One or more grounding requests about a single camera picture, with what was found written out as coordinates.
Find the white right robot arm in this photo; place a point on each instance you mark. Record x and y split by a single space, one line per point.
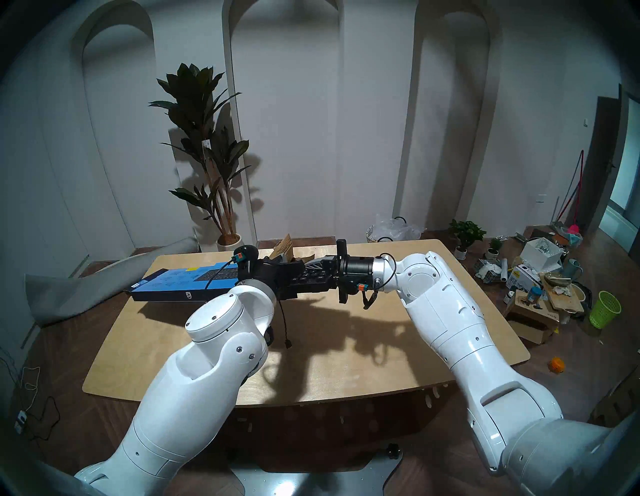
465 330

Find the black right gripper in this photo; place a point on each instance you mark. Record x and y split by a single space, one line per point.
360 274

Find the grey mug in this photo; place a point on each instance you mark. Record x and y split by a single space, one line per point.
572 270

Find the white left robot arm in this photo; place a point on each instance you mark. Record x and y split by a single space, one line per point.
200 390

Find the white plant pot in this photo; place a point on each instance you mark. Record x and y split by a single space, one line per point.
230 245

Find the small green potted plant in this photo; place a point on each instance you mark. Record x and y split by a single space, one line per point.
467 232

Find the flat brown cardboard box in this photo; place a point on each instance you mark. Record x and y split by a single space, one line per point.
530 325

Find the white printed carton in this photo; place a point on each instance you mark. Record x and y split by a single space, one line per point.
522 277

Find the grey floor cushion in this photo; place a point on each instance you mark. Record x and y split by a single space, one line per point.
75 295

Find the orange ball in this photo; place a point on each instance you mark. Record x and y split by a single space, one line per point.
556 365

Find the wooden tray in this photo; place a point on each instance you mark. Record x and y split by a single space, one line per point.
565 300

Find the grey metal robot base plate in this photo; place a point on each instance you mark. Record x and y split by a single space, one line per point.
310 482

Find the white power adapter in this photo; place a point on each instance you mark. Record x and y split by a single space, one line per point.
20 422

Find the blue cardboard keyboard box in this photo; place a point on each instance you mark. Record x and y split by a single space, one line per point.
170 280

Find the tall dark green houseplant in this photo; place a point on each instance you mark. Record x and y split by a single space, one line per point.
195 95

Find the dark brown door leaf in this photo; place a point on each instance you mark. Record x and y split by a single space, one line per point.
602 165

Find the tiny green potted plant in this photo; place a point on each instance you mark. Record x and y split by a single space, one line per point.
495 245

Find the black computer keyboard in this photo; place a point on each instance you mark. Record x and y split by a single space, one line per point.
310 275

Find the green plastic waste basket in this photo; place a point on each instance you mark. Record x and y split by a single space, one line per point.
604 310

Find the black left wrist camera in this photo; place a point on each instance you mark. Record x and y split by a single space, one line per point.
247 252

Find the white open box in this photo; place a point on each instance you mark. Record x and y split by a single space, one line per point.
537 257

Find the black base knob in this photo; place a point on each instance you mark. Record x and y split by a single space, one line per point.
394 450

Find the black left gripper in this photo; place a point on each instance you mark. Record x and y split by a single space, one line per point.
277 277

